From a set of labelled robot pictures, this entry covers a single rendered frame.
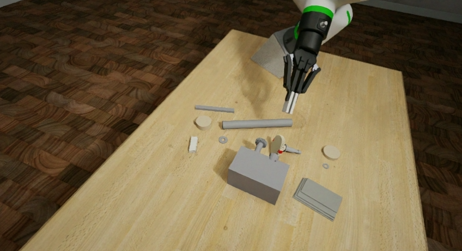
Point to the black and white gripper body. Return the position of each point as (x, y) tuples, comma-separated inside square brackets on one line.
[(308, 44)]

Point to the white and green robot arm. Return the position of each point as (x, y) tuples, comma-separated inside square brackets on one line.
[(325, 17)]

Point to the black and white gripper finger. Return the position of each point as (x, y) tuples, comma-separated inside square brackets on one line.
[(290, 80), (302, 83)]

